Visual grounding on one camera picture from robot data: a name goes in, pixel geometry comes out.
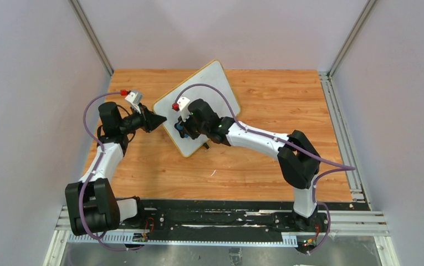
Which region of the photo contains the blue black whiteboard eraser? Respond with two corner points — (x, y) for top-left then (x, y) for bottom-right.
(175, 122), (189, 139)

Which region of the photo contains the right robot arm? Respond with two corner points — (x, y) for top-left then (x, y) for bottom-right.
(172, 97), (320, 231)

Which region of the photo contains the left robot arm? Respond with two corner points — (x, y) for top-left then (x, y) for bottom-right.
(65, 101), (167, 236)

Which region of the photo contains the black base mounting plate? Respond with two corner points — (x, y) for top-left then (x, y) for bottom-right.
(110, 198), (331, 244)

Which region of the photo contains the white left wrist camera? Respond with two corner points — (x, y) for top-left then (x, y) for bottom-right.
(120, 90), (143, 113)

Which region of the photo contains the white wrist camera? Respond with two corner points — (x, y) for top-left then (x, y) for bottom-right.
(172, 96), (191, 122)
(120, 90), (143, 113)

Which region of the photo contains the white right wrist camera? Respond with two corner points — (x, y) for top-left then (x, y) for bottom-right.
(172, 96), (191, 122)

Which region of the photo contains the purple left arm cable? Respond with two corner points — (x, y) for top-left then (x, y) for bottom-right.
(78, 91), (146, 253)

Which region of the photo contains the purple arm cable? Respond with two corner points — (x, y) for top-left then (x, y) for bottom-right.
(175, 83), (356, 255)
(78, 91), (146, 253)

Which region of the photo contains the left aluminium corner post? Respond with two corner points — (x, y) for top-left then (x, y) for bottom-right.
(68, 0), (114, 76)

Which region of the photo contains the aluminium corner post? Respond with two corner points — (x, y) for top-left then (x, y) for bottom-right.
(327, 0), (378, 79)
(68, 0), (114, 76)

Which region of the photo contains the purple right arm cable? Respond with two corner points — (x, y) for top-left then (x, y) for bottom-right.
(175, 83), (356, 255)

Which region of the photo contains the aluminium frame rail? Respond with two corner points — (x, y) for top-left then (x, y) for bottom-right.
(44, 211), (399, 265)

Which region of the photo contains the right aluminium corner post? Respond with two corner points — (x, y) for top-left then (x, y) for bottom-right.
(327, 0), (378, 79)

